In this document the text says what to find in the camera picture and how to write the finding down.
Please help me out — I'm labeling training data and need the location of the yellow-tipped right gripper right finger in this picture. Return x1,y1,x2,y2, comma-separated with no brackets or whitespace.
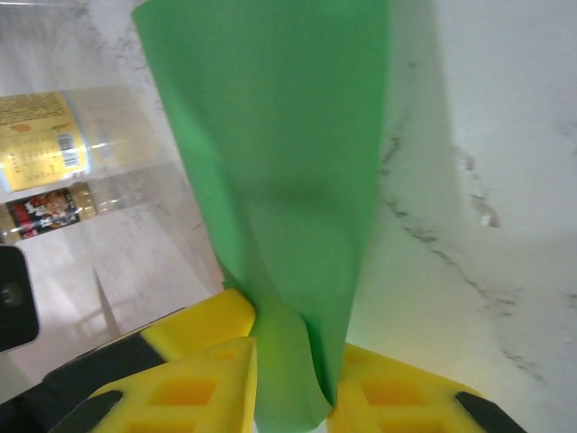
325,342,529,433

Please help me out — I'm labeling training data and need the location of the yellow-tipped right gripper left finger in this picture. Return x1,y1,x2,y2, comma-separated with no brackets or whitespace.
58,336,261,433

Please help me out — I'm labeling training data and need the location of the green square paper sheet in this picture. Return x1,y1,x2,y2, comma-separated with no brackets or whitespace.
130,0,391,433

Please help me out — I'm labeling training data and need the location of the yellow-labelled tin can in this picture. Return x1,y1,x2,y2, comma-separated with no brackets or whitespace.
0,85,181,195

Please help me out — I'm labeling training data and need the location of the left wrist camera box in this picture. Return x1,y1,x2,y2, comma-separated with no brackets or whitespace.
0,245,41,354

